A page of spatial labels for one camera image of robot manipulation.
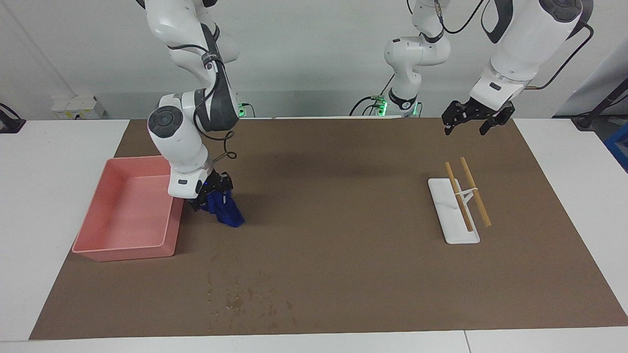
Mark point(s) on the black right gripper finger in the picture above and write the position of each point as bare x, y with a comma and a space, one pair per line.
197, 202
226, 189

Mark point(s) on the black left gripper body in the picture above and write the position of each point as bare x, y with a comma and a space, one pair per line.
485, 109

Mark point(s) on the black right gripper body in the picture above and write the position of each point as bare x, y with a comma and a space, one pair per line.
212, 184

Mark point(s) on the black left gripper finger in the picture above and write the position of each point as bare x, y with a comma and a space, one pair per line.
454, 115
498, 121

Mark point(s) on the blue towel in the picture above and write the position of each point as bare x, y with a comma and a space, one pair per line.
228, 215

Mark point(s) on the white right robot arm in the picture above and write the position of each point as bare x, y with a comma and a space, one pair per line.
181, 142

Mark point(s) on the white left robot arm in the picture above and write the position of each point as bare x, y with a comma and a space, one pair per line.
520, 44

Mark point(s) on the wooden rod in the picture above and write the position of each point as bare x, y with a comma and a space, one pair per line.
454, 184
469, 176

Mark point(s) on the pink plastic bin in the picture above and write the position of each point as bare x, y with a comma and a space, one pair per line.
122, 215

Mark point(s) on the black stand leg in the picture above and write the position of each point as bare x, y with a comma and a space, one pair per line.
586, 121

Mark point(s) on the brown table mat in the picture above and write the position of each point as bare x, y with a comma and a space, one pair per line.
319, 220

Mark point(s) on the white rack base tray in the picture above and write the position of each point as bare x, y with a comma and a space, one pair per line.
456, 233

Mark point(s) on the white rod holder bracket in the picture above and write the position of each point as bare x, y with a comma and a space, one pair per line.
466, 192

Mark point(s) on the black clamp mount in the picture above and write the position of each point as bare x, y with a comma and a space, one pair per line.
10, 125

